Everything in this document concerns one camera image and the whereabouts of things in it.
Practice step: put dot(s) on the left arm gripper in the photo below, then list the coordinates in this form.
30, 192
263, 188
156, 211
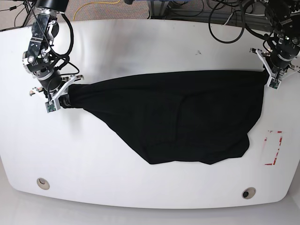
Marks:
275, 65

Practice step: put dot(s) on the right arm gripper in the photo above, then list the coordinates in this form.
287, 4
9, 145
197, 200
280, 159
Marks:
60, 94

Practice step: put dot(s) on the black t-shirt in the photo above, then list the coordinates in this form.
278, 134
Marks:
190, 116

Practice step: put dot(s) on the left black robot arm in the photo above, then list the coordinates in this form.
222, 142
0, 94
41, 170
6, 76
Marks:
283, 40

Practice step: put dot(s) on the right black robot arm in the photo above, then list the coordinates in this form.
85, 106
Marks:
40, 59

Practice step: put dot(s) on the red tape rectangle marking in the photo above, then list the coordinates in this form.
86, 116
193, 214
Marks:
271, 147

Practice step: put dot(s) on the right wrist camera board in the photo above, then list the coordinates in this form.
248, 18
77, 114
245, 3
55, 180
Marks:
50, 106

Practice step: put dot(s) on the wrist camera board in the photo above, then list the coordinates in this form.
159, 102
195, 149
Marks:
50, 106
273, 83

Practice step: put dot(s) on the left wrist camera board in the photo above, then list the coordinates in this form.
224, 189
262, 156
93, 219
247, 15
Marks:
273, 83

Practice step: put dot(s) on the left table cable grommet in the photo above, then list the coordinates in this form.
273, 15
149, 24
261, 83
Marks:
43, 184

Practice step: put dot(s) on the table cable grommet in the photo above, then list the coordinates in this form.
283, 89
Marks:
248, 193
43, 184

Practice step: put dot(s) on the right table cable grommet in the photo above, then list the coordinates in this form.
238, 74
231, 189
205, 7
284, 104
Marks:
248, 193

